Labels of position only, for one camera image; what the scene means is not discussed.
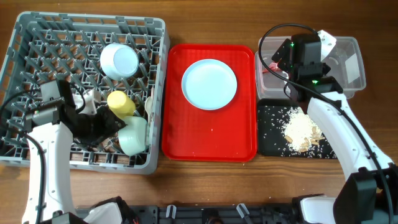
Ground leftover rice and scraps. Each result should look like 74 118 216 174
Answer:
282 108 325 152

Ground red ketchup sachet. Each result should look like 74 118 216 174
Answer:
262 62 281 73

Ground light blue plate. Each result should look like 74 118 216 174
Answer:
181 58 238 111

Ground light green bowl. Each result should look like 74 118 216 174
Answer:
118 116 148 156

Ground light blue small bowl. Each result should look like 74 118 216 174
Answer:
99 43 139 81

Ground yellow plastic cup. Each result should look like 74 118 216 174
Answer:
107 91 136 119

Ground black plastic waste tray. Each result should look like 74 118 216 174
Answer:
257 98 336 159

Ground clear plastic storage bin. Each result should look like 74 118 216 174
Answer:
254 37 366 99

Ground red plastic serving tray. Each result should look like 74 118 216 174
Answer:
162 44 257 162

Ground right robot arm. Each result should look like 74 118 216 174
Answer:
272 34 397 223

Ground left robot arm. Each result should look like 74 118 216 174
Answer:
22 80 126 223

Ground grey plastic dishwasher rack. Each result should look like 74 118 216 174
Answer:
1 12 170 175

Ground white plastic spoon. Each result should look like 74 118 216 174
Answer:
144 96 153 124

